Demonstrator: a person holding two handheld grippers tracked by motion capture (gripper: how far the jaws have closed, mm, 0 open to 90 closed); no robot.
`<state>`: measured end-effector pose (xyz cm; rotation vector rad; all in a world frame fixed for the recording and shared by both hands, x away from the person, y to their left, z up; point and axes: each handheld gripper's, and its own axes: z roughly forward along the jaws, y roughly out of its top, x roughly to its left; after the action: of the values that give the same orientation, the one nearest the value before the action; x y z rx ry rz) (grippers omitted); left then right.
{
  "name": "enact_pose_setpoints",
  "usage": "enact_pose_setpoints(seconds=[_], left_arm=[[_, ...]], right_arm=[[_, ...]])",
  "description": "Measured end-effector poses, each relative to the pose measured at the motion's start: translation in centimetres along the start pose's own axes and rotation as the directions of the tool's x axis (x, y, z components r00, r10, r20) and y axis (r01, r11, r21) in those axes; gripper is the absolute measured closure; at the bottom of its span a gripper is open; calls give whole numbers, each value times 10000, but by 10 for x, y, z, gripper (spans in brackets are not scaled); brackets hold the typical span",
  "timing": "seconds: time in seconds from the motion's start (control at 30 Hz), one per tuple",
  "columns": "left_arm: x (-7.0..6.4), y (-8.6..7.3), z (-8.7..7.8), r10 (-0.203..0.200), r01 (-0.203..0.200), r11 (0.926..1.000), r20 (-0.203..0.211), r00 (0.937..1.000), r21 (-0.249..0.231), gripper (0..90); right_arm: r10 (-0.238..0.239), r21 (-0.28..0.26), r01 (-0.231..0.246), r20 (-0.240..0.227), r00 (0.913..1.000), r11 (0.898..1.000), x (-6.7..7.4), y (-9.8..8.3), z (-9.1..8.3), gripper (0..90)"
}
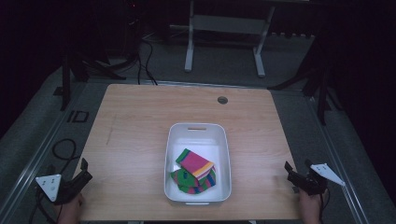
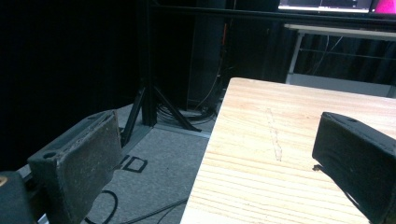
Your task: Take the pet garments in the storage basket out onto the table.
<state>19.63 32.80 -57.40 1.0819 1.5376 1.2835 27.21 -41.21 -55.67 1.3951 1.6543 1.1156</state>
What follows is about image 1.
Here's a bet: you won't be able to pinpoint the green striped sock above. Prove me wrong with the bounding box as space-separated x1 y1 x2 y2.
170 167 218 195

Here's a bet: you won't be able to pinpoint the white metal desk frame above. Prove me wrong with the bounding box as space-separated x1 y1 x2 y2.
184 0 276 79

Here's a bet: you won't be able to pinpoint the white plastic bin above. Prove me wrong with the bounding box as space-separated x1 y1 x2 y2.
163 121 233 206

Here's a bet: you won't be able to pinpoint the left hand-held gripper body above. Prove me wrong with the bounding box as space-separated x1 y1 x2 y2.
35 170 92 206

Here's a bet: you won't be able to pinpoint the metal floor rail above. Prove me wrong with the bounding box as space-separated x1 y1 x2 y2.
306 96 370 224
0 83 90 218

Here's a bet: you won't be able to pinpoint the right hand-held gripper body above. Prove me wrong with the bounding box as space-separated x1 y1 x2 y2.
292 159 347 197

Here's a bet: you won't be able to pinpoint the black floor marking tape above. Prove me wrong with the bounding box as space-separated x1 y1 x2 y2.
66 109 91 124

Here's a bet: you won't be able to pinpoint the person's right hand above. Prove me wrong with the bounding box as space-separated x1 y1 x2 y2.
298 188 330 224

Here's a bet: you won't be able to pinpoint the black hanging cables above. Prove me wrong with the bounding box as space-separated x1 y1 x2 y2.
135 36 159 87

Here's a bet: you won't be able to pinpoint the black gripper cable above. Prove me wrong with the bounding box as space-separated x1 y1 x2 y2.
318 186 332 224
28 186 58 224

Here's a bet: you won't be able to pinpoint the black floor cable loop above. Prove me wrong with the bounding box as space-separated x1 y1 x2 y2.
51 137 79 175

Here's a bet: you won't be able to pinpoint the person's left hand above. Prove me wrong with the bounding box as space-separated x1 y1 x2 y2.
55 192 85 224

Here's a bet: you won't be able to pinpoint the pink striped sock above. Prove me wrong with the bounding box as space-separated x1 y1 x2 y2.
175 147 217 181

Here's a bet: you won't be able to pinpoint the black tripod stand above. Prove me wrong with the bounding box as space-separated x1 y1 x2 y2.
52 43 139 112
266 43 344 127

